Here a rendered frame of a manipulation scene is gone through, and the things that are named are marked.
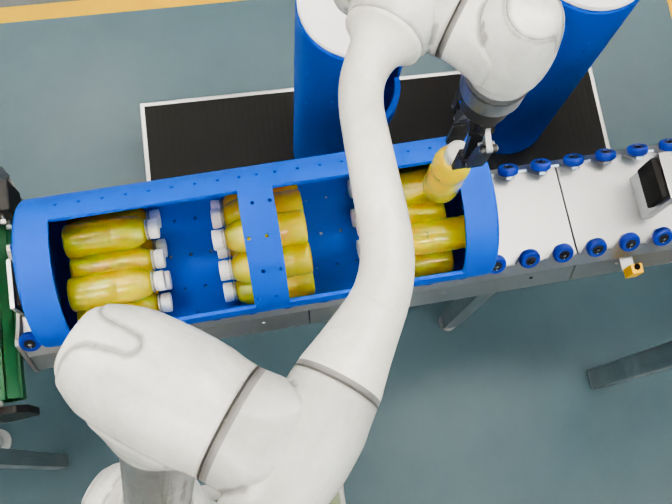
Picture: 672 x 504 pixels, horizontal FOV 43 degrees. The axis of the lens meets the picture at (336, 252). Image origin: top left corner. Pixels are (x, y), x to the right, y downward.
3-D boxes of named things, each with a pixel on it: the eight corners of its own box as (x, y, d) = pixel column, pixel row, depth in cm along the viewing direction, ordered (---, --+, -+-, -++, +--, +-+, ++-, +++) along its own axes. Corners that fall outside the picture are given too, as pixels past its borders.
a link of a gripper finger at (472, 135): (494, 108, 123) (497, 116, 122) (481, 151, 133) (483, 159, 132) (468, 112, 122) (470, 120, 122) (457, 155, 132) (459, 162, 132)
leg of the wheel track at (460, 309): (457, 329, 276) (505, 288, 215) (440, 332, 276) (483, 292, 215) (454, 312, 277) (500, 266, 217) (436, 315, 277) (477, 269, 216)
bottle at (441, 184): (440, 163, 157) (457, 127, 141) (465, 189, 156) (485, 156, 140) (414, 185, 156) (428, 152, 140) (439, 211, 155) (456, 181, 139)
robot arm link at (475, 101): (525, 34, 113) (514, 56, 119) (459, 44, 112) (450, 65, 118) (542, 97, 111) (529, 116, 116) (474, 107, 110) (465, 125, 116)
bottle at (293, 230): (309, 248, 162) (224, 262, 161) (305, 234, 168) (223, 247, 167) (305, 216, 159) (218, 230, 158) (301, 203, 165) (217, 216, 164)
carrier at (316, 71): (281, 176, 270) (368, 202, 270) (278, 40, 186) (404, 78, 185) (308, 97, 278) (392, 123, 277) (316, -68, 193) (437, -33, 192)
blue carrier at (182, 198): (476, 285, 183) (511, 257, 155) (61, 355, 174) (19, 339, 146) (449, 159, 188) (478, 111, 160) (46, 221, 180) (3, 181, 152)
